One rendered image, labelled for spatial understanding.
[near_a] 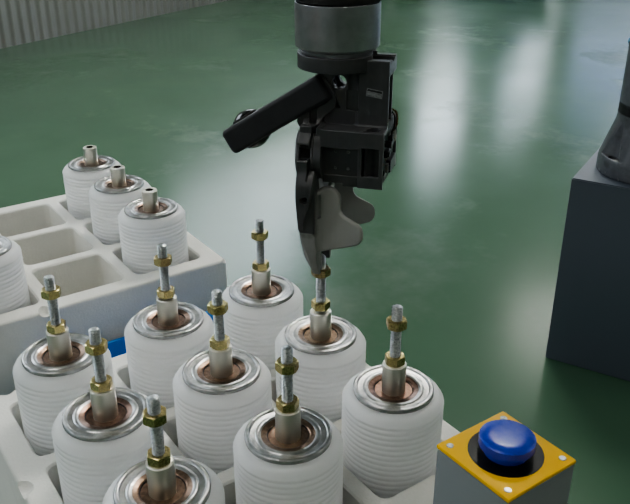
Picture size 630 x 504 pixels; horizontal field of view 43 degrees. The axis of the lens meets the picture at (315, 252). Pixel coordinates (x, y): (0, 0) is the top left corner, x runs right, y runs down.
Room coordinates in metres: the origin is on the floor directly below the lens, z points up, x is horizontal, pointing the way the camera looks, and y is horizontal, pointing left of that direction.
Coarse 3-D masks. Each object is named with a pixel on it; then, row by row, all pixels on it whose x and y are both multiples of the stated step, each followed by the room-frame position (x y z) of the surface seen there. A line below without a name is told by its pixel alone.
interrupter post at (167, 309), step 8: (176, 296) 0.75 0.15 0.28; (160, 304) 0.74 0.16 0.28; (168, 304) 0.74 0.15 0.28; (176, 304) 0.74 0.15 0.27; (160, 312) 0.74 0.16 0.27; (168, 312) 0.73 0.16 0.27; (176, 312) 0.74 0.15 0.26; (160, 320) 0.74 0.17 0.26; (168, 320) 0.73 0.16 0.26; (176, 320) 0.74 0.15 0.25
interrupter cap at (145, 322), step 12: (144, 312) 0.76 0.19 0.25; (156, 312) 0.76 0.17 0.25; (180, 312) 0.76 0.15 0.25; (192, 312) 0.76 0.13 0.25; (144, 324) 0.73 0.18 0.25; (156, 324) 0.74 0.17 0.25; (180, 324) 0.74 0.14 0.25; (192, 324) 0.73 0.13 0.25; (144, 336) 0.71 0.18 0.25; (156, 336) 0.71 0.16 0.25; (168, 336) 0.71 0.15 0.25; (180, 336) 0.71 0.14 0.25
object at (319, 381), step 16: (352, 352) 0.69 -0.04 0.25; (304, 368) 0.67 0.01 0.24; (320, 368) 0.67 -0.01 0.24; (336, 368) 0.67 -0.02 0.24; (352, 368) 0.68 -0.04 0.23; (304, 384) 0.67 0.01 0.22; (320, 384) 0.67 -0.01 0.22; (336, 384) 0.67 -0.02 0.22; (304, 400) 0.67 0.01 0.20; (320, 400) 0.67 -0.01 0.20; (336, 400) 0.67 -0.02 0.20; (336, 416) 0.67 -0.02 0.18
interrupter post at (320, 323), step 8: (312, 312) 0.71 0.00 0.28; (328, 312) 0.71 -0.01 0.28; (312, 320) 0.71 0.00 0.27; (320, 320) 0.71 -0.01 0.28; (328, 320) 0.71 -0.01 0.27; (312, 328) 0.71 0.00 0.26; (320, 328) 0.71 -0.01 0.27; (328, 328) 0.71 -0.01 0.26; (312, 336) 0.71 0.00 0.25; (320, 336) 0.71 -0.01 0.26; (328, 336) 0.71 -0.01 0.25
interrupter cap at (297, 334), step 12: (300, 324) 0.73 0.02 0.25; (336, 324) 0.73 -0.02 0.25; (348, 324) 0.73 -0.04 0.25; (288, 336) 0.71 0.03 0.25; (300, 336) 0.71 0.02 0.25; (336, 336) 0.71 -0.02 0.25; (348, 336) 0.71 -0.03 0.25; (300, 348) 0.69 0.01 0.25; (312, 348) 0.69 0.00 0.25; (324, 348) 0.69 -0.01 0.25; (336, 348) 0.68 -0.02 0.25
